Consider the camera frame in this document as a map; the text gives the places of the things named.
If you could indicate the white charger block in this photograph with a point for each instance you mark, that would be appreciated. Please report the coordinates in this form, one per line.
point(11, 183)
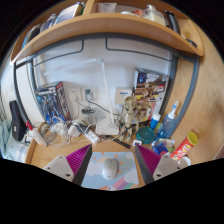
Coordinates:
point(60, 129)

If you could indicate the wooden wall shelf unit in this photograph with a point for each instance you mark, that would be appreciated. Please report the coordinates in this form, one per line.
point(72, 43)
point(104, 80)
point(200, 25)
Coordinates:
point(106, 26)

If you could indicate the white bottle with red cap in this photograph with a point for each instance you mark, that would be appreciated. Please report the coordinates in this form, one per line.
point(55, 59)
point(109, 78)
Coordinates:
point(38, 138)

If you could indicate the blue packet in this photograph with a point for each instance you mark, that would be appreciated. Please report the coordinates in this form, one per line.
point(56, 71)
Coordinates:
point(160, 149)

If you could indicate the clear blue spray bottle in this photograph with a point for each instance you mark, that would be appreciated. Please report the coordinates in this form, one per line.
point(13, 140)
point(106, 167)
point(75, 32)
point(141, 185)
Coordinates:
point(166, 125)

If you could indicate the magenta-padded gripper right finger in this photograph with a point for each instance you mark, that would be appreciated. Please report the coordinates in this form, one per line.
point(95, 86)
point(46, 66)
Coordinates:
point(166, 166)

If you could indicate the white wall socket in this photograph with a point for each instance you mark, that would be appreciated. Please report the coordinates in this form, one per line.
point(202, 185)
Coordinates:
point(74, 94)
point(94, 93)

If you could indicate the red snack can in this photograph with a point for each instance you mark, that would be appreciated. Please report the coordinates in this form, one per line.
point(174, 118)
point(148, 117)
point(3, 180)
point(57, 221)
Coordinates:
point(183, 148)

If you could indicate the teal cloth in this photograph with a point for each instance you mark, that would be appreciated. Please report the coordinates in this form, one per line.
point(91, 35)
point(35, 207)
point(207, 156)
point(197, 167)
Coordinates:
point(5, 136)

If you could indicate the blue and white can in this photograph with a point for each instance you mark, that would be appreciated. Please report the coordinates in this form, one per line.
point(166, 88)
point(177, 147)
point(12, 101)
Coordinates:
point(154, 122)

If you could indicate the teal bowl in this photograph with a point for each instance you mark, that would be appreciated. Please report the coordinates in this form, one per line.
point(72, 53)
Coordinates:
point(145, 135)

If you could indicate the small white square clock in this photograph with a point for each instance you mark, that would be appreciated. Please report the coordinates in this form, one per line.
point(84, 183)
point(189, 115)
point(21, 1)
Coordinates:
point(137, 142)

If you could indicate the grey computer mouse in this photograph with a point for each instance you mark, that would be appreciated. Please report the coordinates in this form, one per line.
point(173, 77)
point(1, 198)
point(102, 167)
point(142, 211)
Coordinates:
point(110, 169)

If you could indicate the white mug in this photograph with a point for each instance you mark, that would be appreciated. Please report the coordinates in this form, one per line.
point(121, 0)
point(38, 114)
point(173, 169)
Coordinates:
point(184, 161)

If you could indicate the clear glass jar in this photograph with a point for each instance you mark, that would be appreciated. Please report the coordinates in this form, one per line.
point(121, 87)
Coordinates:
point(89, 116)

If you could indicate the colourful printed box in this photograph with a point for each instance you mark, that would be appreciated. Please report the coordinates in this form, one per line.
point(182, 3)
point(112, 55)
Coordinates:
point(153, 86)

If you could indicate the white wall card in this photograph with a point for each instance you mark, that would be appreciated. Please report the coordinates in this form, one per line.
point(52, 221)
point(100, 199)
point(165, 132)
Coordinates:
point(123, 96)

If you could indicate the black ruler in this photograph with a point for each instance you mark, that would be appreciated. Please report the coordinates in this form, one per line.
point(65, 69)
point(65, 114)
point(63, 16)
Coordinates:
point(120, 142)

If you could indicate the beige robot figure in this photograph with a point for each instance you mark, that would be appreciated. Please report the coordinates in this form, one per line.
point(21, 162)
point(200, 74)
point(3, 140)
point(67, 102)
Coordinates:
point(130, 116)

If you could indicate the robot model kit box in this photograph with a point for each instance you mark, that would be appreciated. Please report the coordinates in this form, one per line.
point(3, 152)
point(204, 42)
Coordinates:
point(51, 103)

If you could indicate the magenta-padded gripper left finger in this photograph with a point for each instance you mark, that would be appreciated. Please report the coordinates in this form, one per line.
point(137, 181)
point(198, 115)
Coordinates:
point(58, 168)

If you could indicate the pastel printed mouse pad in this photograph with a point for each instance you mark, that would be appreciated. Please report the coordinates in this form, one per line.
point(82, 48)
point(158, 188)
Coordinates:
point(95, 166)

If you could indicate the white power strip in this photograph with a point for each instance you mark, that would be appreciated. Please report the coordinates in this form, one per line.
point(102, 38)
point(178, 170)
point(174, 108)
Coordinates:
point(91, 136)

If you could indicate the plaid bedding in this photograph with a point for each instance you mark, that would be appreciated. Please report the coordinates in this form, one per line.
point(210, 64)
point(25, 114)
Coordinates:
point(19, 151)

